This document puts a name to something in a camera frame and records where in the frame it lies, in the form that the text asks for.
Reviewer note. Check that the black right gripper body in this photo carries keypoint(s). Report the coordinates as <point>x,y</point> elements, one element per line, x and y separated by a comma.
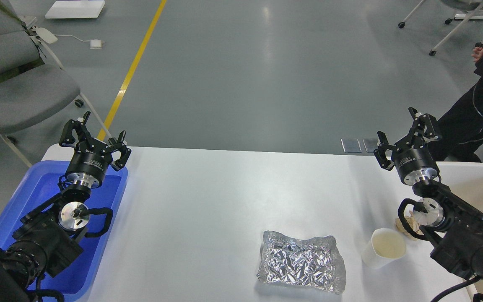
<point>414,165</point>

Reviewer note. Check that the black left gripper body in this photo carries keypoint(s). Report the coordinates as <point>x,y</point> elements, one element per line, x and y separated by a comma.
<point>89,162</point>

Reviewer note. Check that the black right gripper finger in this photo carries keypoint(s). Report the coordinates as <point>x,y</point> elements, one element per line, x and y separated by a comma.
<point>381,152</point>
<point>424,130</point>

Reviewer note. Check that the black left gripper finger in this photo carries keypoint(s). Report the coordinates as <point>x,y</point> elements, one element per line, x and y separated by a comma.
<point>75,134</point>
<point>118,146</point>

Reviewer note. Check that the white paper cup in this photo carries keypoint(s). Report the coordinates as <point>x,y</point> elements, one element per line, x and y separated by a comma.
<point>385,246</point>

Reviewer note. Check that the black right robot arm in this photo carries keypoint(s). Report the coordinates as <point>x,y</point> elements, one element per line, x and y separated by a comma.
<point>450,224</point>

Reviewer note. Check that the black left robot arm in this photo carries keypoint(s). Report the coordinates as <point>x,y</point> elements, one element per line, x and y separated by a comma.
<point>48,240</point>

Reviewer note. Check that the right metal floor plate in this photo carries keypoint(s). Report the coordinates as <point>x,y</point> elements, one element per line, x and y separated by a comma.
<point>370,145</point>

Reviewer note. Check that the metal floor plate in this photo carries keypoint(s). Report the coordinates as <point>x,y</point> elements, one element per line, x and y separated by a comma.
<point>351,146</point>
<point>370,145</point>

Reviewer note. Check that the left metal floor plate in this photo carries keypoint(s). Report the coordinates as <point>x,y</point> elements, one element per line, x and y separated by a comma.
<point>351,146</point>

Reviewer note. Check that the grey office chair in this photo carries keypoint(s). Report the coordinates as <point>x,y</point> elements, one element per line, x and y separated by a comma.
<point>31,91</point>

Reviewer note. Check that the crumpled aluminium foil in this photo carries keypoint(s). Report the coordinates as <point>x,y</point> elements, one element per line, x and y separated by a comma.
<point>315,262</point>

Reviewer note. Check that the white flat board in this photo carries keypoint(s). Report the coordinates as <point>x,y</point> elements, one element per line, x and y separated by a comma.
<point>75,9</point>

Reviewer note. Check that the white rolling stand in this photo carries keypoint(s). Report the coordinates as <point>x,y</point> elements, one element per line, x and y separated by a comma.
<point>464,11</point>

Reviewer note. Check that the white power adapter with cable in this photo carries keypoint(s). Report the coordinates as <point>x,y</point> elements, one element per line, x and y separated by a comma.
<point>92,43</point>

